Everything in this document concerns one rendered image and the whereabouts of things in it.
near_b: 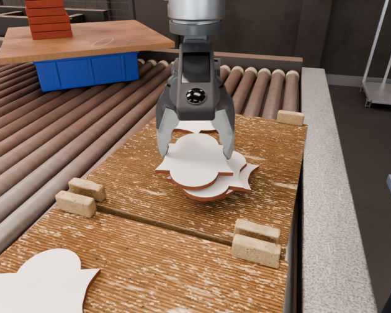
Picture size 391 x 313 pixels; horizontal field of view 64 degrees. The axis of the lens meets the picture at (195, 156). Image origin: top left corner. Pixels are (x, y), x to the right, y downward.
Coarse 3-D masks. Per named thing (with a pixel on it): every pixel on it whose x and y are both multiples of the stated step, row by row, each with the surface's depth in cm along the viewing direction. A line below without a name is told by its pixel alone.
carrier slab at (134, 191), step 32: (256, 128) 71; (288, 128) 71; (128, 160) 59; (160, 160) 59; (256, 160) 59; (288, 160) 59; (128, 192) 51; (160, 192) 51; (256, 192) 51; (288, 192) 51; (160, 224) 46; (192, 224) 45; (224, 224) 45; (288, 224) 45
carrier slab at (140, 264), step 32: (64, 224) 45; (96, 224) 45; (128, 224) 45; (0, 256) 40; (32, 256) 40; (96, 256) 40; (128, 256) 40; (160, 256) 40; (192, 256) 40; (224, 256) 40; (96, 288) 36; (128, 288) 36; (160, 288) 36; (192, 288) 36; (224, 288) 36; (256, 288) 36
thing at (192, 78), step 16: (192, 48) 41; (208, 48) 41; (192, 64) 40; (208, 64) 40; (192, 80) 39; (208, 80) 39; (192, 96) 37; (208, 96) 37; (192, 112) 37; (208, 112) 37
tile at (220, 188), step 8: (232, 160) 53; (232, 168) 51; (240, 168) 51; (224, 176) 49; (232, 176) 49; (216, 184) 47; (224, 184) 47; (232, 184) 47; (240, 184) 47; (184, 192) 46; (192, 192) 46; (200, 192) 46; (208, 192) 46; (216, 192) 46; (224, 192) 46; (200, 200) 45; (208, 200) 45
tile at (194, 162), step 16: (176, 144) 53; (192, 144) 53; (208, 144) 53; (176, 160) 50; (192, 160) 50; (208, 160) 50; (224, 160) 50; (176, 176) 47; (192, 176) 47; (208, 176) 47
